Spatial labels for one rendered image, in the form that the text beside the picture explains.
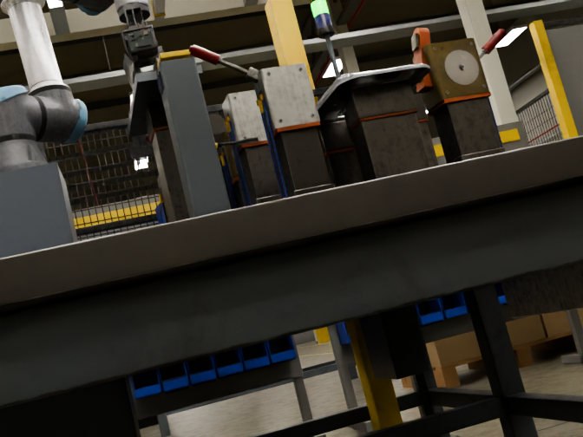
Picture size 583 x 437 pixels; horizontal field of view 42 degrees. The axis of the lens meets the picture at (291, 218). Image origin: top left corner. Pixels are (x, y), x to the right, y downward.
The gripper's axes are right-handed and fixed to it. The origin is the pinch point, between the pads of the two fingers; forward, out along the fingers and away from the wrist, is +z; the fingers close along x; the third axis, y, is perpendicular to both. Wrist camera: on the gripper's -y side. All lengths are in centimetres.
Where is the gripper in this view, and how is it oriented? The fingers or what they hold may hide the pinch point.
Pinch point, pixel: (153, 95)
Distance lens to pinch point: 180.7
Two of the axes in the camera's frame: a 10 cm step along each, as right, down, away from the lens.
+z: 2.4, 9.6, -1.5
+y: 0.7, -1.7, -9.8
